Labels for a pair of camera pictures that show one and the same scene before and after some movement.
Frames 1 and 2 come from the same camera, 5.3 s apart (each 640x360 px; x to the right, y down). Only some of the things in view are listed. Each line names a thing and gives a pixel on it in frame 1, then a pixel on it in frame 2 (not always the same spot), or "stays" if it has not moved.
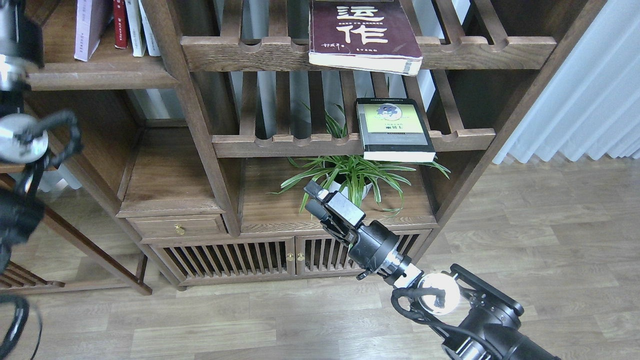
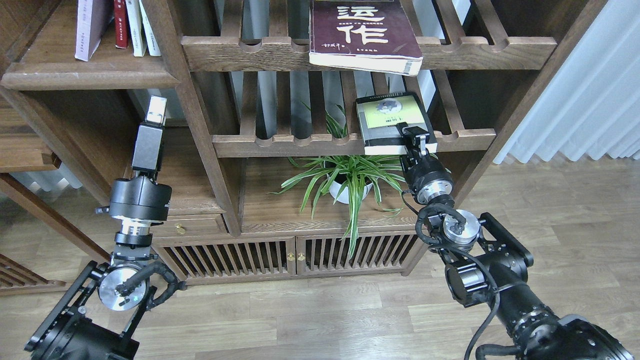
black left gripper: x=26 y=36 → x=141 y=198
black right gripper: x=372 y=244 → x=427 y=176
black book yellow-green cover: x=393 y=129 stays
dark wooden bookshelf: x=202 y=122 stays
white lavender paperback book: x=92 y=17 stays
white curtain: x=591 y=108 stays
